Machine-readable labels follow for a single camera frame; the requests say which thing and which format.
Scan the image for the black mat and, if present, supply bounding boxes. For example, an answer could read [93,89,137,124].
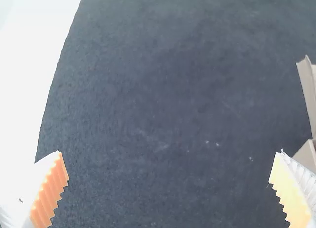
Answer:
[34,0,316,228]

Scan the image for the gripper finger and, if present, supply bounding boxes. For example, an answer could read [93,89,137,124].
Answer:
[268,149,316,228]
[0,150,69,228]

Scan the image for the cardboard box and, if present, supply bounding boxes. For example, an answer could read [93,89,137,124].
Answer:
[292,54,316,176]

